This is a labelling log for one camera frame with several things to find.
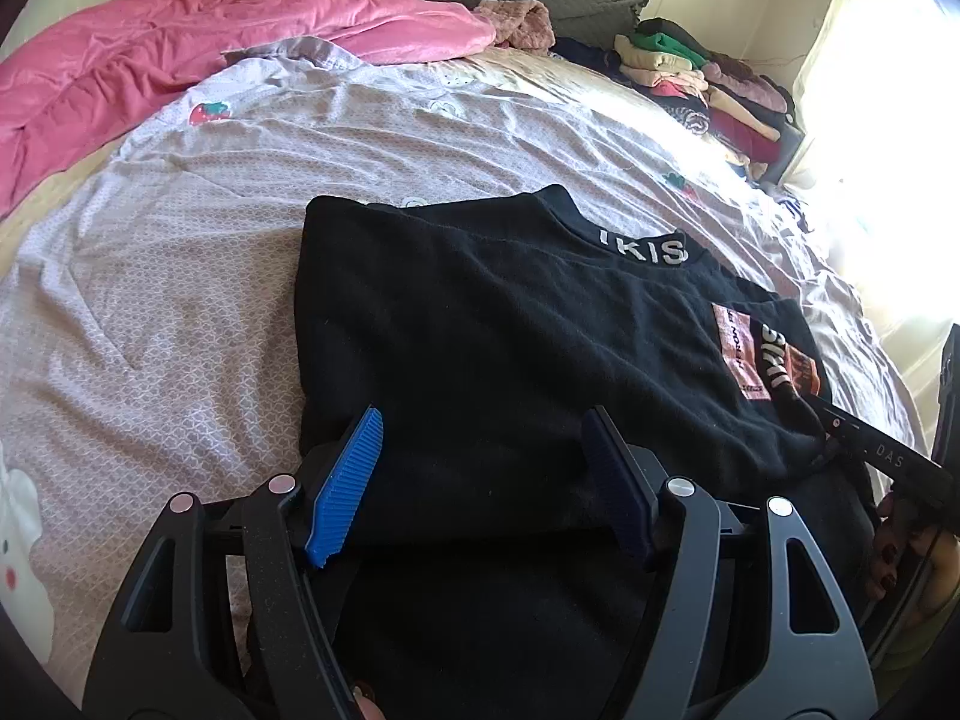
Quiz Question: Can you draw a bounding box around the black long-sleeve shirt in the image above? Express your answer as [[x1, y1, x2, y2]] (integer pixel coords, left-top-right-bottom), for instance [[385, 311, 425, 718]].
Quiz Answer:
[[295, 185, 872, 718]]

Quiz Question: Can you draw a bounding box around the green clothing of person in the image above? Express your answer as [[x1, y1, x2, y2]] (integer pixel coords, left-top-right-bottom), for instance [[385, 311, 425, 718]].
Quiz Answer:
[[872, 530, 960, 699]]

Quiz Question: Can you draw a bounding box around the stack of folded clothes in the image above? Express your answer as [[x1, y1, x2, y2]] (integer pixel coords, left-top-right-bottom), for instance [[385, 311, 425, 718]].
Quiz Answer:
[[553, 18, 804, 184]]

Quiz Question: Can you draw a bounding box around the person's right hand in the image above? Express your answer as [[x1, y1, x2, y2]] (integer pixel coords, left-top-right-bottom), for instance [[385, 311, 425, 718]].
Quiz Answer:
[[866, 491, 935, 601]]

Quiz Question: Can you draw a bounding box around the person's left hand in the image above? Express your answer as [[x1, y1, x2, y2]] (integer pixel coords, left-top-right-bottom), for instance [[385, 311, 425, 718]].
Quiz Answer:
[[353, 686, 384, 720]]

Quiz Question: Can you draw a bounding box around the lilac patterned bed sheet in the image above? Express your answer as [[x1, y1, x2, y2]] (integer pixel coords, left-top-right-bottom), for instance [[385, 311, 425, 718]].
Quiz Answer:
[[2, 37, 916, 718]]

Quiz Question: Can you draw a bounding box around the pink fuzzy garment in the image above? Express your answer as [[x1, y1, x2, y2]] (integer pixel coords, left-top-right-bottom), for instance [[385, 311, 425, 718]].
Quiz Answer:
[[473, 0, 556, 54]]

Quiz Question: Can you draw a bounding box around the pink quilted duvet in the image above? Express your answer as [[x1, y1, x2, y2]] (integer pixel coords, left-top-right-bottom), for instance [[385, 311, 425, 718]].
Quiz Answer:
[[2, 0, 494, 213]]

